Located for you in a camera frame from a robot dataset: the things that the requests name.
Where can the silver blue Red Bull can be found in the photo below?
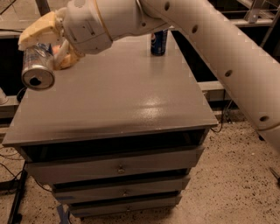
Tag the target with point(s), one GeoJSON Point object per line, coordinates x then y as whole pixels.
{"type": "Point", "coordinates": [37, 73]}

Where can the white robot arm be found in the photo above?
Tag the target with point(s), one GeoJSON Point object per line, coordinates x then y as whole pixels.
{"type": "Point", "coordinates": [250, 76]}

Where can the grey drawer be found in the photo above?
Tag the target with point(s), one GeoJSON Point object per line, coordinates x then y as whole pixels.
{"type": "Point", "coordinates": [109, 166]}
{"type": "Point", "coordinates": [119, 190]}
{"type": "Point", "coordinates": [116, 206]}

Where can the blue Pepsi can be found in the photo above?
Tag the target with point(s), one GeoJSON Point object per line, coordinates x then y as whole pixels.
{"type": "Point", "coordinates": [158, 42]}

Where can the top grey drawer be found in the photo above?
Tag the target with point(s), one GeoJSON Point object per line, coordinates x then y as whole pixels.
{"type": "Point", "coordinates": [109, 166]}

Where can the middle grey drawer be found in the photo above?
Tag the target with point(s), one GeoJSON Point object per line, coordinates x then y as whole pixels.
{"type": "Point", "coordinates": [119, 190]}

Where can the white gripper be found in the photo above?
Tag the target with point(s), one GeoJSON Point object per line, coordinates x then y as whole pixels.
{"type": "Point", "coordinates": [85, 26]}

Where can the grey drawer cabinet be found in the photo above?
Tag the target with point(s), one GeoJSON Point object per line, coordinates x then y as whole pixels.
{"type": "Point", "coordinates": [119, 101]}

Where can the bottom grey drawer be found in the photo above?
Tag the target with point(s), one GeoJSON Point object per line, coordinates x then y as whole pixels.
{"type": "Point", "coordinates": [116, 206]}

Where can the red apple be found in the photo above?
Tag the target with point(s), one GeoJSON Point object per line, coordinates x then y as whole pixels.
{"type": "Point", "coordinates": [56, 49]}

